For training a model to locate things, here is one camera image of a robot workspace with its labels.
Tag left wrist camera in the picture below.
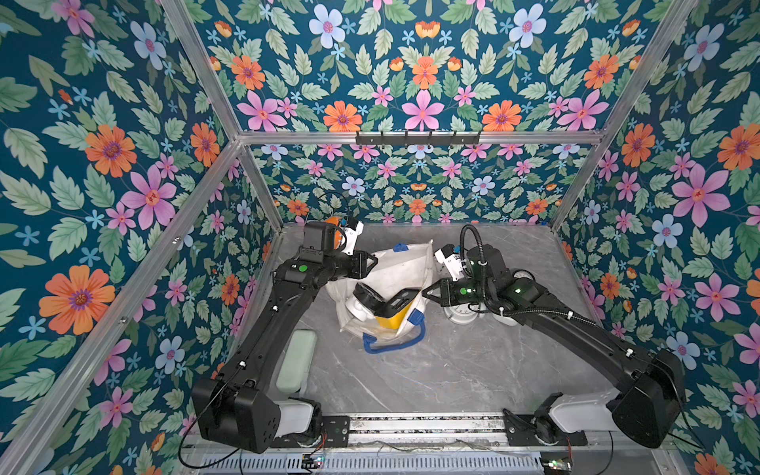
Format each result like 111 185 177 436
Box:
342 218 364 255

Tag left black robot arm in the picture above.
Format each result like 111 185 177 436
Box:
192 222 379 454

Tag black hook rail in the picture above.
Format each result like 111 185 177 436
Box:
354 131 481 148

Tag aluminium cage frame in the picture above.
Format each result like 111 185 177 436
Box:
1 1 668 474

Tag white canvas bag blue handles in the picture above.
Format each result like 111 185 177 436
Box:
327 241 435 354

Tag yellow alarm clock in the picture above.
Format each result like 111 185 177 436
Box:
375 307 410 331

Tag orange plush toy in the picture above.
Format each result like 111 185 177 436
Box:
325 216 344 249

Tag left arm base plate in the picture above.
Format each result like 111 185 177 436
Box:
270 415 352 449

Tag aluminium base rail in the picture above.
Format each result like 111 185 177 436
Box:
189 412 672 452

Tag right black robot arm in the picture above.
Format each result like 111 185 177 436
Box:
423 245 686 449

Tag white black twin-bell alarm clock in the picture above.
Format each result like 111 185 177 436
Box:
443 304 481 326

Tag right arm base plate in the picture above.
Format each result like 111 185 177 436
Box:
502 409 589 447

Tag white vented cable duct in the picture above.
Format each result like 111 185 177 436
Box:
199 451 544 474

